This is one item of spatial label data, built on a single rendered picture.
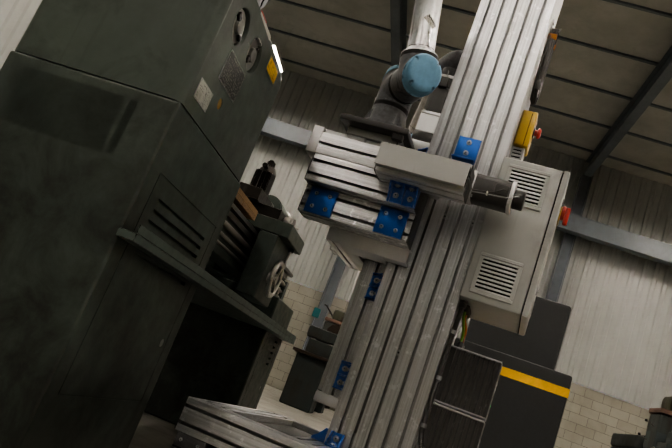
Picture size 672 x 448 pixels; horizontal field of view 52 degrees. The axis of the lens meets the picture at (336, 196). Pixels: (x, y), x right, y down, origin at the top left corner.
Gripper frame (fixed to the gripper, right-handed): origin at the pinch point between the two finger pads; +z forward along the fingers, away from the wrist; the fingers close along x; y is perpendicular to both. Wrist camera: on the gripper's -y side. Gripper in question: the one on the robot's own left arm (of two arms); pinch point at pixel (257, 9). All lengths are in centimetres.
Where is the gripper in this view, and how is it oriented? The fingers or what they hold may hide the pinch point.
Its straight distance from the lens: 206.4
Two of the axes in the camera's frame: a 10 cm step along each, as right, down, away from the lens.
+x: -1.1, -3.1, -9.4
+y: -9.3, -3.0, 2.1
